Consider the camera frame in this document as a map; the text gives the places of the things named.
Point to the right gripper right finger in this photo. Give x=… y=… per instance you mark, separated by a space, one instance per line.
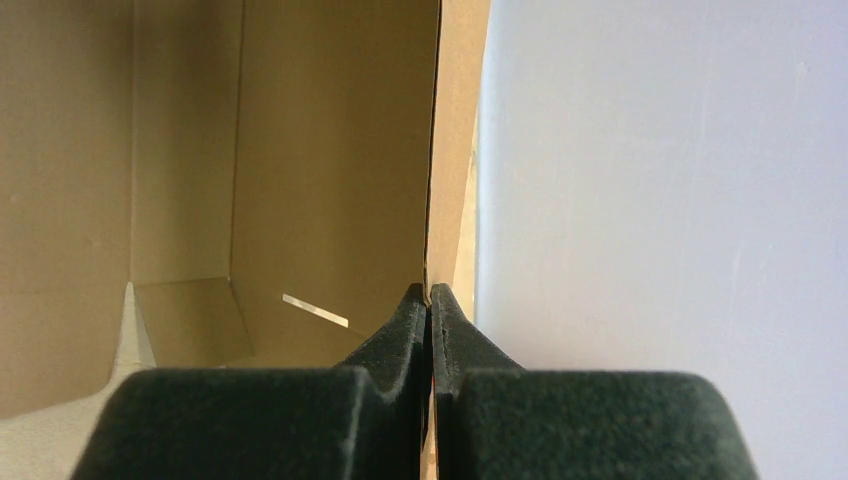
x=495 y=419

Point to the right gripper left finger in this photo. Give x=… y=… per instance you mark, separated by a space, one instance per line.
x=364 y=418

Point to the brown cardboard box sheet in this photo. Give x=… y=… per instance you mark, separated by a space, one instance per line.
x=217 y=184

